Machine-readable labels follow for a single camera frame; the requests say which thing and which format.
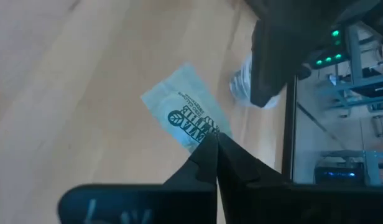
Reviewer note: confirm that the black table border rail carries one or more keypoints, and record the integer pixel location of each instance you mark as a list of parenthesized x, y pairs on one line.
[(289, 130)]

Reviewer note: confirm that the black device with blue light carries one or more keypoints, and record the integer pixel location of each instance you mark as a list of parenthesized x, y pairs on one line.
[(337, 179)]

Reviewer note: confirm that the clear plastic container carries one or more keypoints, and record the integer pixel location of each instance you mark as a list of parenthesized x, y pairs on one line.
[(241, 84)]

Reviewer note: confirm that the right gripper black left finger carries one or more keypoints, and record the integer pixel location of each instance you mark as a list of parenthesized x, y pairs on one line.
[(204, 168)]

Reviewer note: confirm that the light green stevia packet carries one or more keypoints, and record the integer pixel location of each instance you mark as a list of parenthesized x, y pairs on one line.
[(179, 99)]

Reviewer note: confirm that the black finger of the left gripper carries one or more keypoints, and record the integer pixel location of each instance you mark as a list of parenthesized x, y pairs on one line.
[(272, 62)]

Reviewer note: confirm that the grey metal shelving frame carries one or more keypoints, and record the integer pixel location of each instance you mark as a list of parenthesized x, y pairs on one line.
[(354, 56)]

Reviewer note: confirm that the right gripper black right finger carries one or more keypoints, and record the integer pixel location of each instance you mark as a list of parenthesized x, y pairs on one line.
[(241, 171)]

